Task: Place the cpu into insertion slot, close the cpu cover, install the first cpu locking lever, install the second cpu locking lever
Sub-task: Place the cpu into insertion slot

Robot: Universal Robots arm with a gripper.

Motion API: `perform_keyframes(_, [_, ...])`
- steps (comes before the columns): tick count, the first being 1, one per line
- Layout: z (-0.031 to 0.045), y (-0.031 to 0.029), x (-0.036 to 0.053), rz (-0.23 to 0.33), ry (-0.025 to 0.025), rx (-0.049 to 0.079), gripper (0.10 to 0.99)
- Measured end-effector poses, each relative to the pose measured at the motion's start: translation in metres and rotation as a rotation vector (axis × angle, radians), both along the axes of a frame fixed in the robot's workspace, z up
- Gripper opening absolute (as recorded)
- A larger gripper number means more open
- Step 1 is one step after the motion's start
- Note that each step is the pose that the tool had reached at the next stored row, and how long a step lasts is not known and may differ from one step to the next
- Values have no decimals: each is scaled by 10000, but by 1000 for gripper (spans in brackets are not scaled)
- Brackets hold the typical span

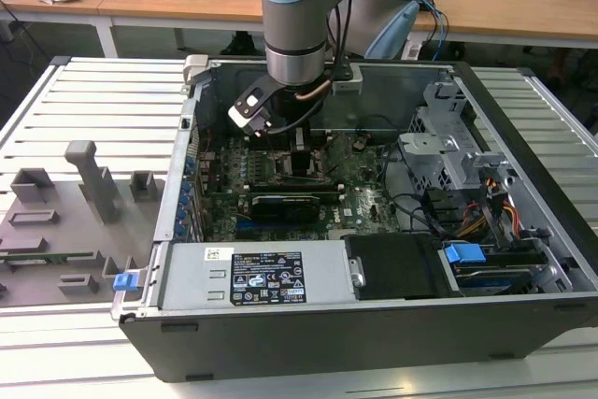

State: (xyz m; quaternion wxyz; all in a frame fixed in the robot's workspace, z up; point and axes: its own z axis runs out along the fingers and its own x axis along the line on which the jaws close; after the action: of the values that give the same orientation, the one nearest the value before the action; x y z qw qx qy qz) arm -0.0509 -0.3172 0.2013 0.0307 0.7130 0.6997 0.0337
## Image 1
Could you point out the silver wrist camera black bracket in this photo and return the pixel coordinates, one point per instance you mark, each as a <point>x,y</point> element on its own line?
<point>252,107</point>

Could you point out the black office chair base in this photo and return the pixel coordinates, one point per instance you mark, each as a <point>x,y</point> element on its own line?
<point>238,44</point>

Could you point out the blue plastic latch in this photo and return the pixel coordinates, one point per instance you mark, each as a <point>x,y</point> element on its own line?
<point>123,282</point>

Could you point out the dark grey PC case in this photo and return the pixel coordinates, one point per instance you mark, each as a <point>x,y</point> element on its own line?
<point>327,338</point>

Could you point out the silver perforated drive cage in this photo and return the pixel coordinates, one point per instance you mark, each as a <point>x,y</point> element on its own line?
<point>439,156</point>

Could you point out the black graphics card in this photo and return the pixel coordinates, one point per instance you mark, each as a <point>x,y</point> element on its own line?
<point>285,209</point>

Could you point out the round coin battery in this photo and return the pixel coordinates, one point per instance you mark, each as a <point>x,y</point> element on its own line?
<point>360,142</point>

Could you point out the grey parts rack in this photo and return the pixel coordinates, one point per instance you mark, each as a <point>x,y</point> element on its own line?
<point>70,231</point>

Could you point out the CPU socket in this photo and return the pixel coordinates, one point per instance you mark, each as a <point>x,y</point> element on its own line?
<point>285,167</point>

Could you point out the silver power supply black label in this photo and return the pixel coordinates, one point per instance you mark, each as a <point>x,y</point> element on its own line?
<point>196,277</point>

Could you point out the green motherboard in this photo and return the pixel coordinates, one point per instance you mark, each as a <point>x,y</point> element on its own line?
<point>364,203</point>

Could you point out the hard disk blue carrier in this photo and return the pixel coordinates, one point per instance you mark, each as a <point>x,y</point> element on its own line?
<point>465,256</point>

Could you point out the black plastic shroud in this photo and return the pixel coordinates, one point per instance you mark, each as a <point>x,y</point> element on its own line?
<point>397,263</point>

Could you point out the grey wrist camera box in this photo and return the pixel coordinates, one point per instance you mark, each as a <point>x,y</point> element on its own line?
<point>348,81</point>

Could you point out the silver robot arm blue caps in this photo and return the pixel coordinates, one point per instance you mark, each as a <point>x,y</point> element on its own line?
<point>292,20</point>

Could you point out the green RAM stick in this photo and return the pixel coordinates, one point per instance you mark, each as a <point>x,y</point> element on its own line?
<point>56,256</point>

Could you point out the blue slot retainer tab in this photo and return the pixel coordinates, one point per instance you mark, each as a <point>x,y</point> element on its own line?
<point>185,203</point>
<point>190,166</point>
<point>187,189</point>
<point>182,219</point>
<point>180,232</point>

